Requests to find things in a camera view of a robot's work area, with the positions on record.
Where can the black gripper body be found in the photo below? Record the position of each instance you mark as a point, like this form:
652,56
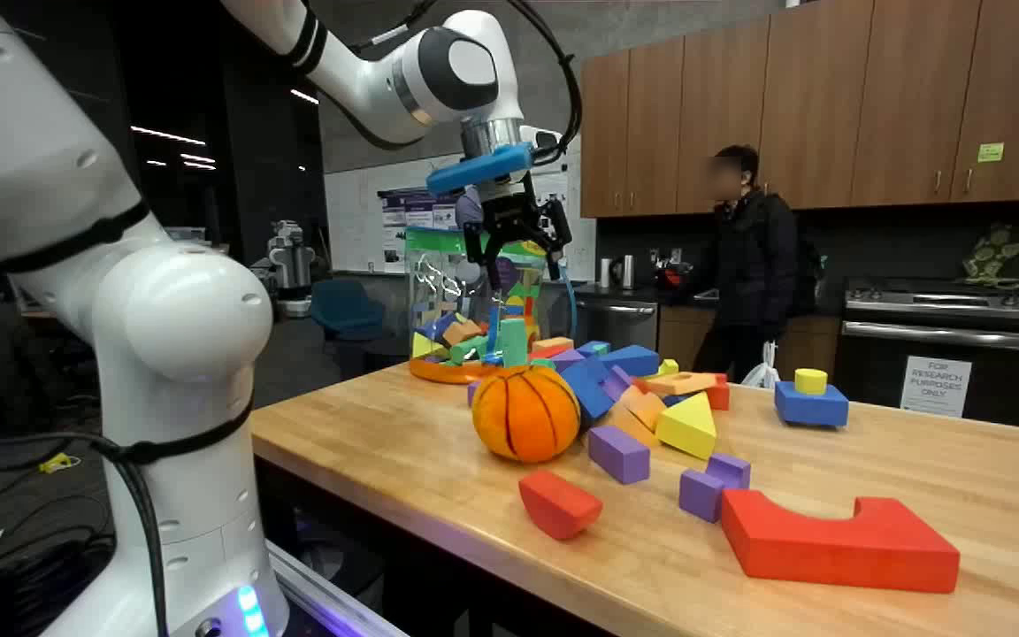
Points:
506,216

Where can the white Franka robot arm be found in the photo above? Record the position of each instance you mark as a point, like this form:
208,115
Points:
167,331

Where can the clear toy bag green rim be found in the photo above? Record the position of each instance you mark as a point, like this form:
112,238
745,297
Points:
439,287

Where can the green cylinder foam block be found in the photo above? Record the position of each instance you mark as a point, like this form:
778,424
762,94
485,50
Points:
514,340

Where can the salmon foam block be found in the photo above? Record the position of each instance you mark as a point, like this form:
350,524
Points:
554,350

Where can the blue triangular foam block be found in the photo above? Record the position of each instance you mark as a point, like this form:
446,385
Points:
590,386

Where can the blue flat foam block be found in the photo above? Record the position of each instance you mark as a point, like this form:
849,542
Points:
630,359

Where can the tiny yellow foam block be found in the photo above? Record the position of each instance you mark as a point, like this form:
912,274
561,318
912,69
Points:
668,367

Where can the orange foam block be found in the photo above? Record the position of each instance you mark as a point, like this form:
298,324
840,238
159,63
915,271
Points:
640,411

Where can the tan flat foam block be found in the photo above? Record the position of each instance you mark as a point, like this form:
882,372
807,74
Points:
681,385

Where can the purple cuboid foam block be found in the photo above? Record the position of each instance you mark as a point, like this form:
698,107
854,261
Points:
616,454

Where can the red rectangular foam block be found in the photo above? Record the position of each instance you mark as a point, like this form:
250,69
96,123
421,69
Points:
718,396

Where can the yellow triangular foam block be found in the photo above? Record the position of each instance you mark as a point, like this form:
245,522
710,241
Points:
688,431

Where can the red wedge foam block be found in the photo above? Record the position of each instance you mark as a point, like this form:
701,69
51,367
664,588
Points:
561,504

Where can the purple stepped foam block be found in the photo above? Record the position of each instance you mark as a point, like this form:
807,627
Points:
710,490

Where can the small yellow cylinder block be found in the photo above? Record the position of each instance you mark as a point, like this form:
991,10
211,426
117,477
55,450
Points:
810,382

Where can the blue notched foam block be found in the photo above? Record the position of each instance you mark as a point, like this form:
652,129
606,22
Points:
810,408

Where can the large red arch block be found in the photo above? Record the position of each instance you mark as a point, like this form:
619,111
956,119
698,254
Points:
834,550

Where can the stainless steel dishwasher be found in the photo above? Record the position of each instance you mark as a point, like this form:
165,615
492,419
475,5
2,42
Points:
616,319

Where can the orange plush basketball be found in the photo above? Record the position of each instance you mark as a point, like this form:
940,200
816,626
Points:
524,417

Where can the teal chair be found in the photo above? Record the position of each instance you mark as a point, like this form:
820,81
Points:
348,308

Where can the steel coffee appliance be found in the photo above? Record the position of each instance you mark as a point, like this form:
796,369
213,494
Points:
290,261

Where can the person in black jacket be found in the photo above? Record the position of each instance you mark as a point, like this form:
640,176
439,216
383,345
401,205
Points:
751,266

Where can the white paper sign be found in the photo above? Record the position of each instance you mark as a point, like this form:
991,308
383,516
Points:
936,386

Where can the stainless steel oven range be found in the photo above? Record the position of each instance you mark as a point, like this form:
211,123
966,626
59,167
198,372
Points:
956,340

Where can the green plant decoration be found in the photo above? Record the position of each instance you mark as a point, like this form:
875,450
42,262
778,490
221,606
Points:
991,255

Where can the green cabinet sticker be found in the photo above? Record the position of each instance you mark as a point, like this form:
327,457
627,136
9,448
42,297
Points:
991,154

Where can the yellow floor object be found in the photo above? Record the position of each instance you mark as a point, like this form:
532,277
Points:
59,463

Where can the wooden wall cabinets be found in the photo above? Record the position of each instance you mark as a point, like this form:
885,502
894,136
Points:
840,101

